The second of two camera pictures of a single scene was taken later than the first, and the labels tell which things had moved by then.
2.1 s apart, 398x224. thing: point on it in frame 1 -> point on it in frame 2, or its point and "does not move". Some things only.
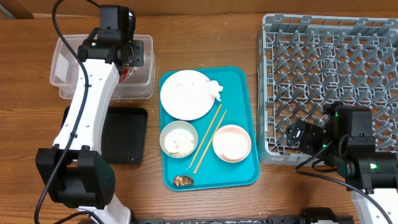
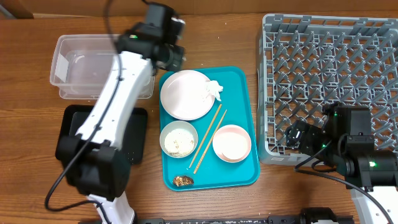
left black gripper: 138,60 -> 176,63
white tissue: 212,88 does not move
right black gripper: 310,134 does not move
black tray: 124,135 does not move
